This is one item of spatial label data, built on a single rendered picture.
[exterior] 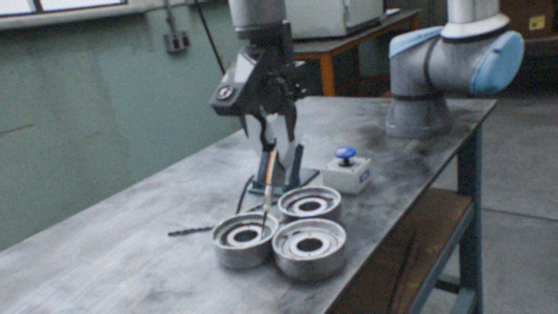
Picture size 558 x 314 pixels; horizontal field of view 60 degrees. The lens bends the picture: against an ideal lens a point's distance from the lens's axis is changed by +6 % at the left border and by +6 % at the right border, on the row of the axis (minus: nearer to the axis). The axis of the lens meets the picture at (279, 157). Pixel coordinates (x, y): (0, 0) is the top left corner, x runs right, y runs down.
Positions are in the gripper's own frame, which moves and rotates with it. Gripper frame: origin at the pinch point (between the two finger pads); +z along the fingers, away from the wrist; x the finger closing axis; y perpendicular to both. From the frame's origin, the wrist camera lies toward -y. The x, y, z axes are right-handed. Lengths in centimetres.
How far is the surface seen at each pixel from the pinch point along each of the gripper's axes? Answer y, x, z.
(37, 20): 63, 148, -20
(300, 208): 5.8, 0.2, 10.9
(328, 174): 17.1, 0.3, 9.7
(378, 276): 27.0, -3.7, 38.2
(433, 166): 32.9, -14.6, 13.3
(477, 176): 71, -15, 33
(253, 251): -9.2, -0.6, 9.9
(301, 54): 187, 103, 18
